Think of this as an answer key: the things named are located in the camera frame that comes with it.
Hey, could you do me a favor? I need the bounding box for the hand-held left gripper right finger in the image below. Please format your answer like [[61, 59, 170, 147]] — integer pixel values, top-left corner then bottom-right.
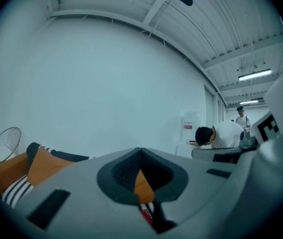
[[140, 132, 283, 239]]

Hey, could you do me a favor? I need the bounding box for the orange cushion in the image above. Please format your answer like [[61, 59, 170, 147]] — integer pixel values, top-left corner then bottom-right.
[[27, 145, 77, 188], [134, 169, 155, 205]]

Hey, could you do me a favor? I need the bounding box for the white cabinet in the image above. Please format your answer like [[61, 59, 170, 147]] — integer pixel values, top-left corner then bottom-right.
[[176, 111, 202, 156]]

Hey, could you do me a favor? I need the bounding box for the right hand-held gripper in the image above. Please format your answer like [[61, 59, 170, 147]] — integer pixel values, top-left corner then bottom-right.
[[238, 21, 283, 149]]

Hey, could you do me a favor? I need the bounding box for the gold wire chair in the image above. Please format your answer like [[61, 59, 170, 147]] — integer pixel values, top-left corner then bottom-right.
[[0, 126, 22, 165]]

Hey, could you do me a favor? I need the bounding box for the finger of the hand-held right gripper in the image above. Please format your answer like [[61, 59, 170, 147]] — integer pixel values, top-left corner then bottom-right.
[[191, 147, 243, 164]]

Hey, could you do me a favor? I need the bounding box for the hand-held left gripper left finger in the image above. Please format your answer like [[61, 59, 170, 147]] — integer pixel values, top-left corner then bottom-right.
[[13, 147, 158, 239]]

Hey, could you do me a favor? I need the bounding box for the orange sofa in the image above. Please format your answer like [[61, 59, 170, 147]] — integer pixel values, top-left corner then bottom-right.
[[0, 142, 155, 210]]

